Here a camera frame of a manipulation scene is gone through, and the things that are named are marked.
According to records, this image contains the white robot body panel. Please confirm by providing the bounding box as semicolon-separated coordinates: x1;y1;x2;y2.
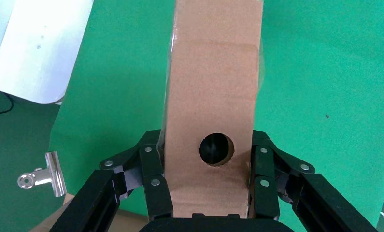
0;0;95;106

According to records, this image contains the silver binder clip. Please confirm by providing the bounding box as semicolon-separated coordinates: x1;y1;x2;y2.
17;151;68;198

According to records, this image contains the large open cardboard carton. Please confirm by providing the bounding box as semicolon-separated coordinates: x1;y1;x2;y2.
28;193;151;232

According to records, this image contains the thin black cable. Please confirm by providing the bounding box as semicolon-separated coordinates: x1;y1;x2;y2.
0;91;15;115

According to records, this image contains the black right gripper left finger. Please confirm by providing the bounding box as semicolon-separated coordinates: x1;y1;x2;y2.
49;130;174;232

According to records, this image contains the green tablecloth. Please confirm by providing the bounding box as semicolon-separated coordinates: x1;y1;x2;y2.
49;0;384;232

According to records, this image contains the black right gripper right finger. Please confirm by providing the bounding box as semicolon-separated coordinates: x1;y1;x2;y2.
249;130;380;232

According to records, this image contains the small cardboard box with hole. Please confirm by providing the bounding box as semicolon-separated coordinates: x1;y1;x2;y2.
161;0;264;220

